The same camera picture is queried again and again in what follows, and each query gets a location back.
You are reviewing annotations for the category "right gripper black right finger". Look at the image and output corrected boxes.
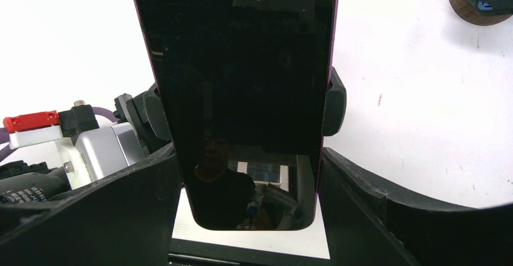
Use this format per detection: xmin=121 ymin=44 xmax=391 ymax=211
xmin=319 ymin=148 xmax=512 ymax=265

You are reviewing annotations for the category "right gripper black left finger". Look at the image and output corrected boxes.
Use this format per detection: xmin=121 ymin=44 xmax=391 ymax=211
xmin=1 ymin=144 xmax=182 ymax=265

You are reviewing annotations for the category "black round-base phone stand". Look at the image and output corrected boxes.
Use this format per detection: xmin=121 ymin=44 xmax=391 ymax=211
xmin=113 ymin=66 xmax=348 ymax=153

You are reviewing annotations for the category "purple-edged black smartphone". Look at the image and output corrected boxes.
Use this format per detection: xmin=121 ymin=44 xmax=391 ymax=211
xmin=134 ymin=0 xmax=338 ymax=232

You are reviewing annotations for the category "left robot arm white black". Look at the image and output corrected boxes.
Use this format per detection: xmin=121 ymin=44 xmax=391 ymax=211
xmin=1 ymin=160 xmax=71 ymax=204

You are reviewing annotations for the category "brown wooden round phone stand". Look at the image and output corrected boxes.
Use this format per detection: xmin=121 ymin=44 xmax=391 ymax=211
xmin=447 ymin=0 xmax=513 ymax=27

